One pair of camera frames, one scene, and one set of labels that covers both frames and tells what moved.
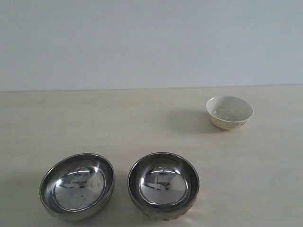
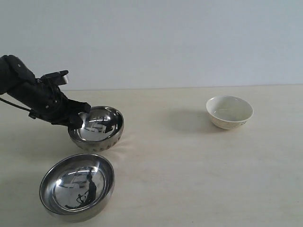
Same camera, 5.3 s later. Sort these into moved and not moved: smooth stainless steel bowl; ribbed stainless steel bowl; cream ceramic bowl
Moved: ribbed stainless steel bowl
Not moved: cream ceramic bowl; smooth stainless steel bowl
